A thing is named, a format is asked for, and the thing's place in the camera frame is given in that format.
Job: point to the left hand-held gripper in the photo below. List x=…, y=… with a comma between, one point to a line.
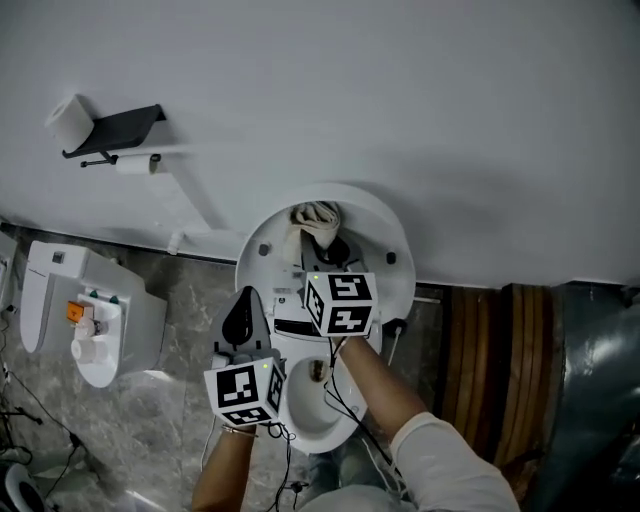
x=242, y=390

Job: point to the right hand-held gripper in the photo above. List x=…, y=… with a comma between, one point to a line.
x=342, y=305

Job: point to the beige wiping cloth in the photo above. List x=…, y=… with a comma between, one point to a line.
x=315, y=220

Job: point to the person's right forearm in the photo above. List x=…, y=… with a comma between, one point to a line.
x=380, y=390

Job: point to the person's left forearm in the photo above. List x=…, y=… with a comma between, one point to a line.
x=225, y=475

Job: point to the white smart toilet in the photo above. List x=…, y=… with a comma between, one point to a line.
x=310, y=410

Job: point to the white toilet with tank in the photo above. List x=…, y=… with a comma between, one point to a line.
x=142, y=320

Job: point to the white toilet paper roll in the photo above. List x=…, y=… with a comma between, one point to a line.
x=70, y=122
x=132, y=165

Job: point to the slim white toilet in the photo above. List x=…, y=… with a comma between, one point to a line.
x=6, y=270

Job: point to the black toilet paper holder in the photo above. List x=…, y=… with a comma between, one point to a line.
x=122, y=127

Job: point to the grey metal bar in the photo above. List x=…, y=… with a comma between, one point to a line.
x=427, y=300

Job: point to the person's jeans legs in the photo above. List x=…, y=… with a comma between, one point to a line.
x=325, y=475

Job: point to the white paper cup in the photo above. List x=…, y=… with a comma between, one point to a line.
x=90, y=350

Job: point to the small white bottle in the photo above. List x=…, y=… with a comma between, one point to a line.
x=95, y=327

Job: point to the wooden pallet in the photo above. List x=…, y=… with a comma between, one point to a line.
x=500, y=360

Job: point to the orange box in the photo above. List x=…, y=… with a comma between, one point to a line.
x=79, y=312

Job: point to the person's white shirt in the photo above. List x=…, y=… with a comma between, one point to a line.
x=450, y=470

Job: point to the black tripod stand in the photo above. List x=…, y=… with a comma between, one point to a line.
x=25, y=414

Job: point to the white round fan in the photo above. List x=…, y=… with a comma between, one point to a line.
x=22, y=490

